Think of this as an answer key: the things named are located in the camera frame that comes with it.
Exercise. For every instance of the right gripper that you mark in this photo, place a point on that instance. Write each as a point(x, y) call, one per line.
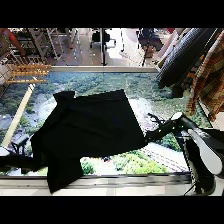
point(160, 131)

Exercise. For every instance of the black T-shirt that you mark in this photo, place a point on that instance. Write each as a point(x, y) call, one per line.
point(93, 126)

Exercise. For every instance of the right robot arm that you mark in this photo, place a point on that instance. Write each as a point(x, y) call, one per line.
point(208, 150)

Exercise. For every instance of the brown clothes hanger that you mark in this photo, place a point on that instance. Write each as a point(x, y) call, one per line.
point(25, 79)
point(31, 69)

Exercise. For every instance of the orange checked shirt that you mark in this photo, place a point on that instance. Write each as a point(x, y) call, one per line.
point(208, 83)

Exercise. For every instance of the dark grey checked garment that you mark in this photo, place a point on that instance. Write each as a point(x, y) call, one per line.
point(185, 56)

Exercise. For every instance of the pale garment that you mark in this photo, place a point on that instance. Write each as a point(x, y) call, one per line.
point(168, 46)

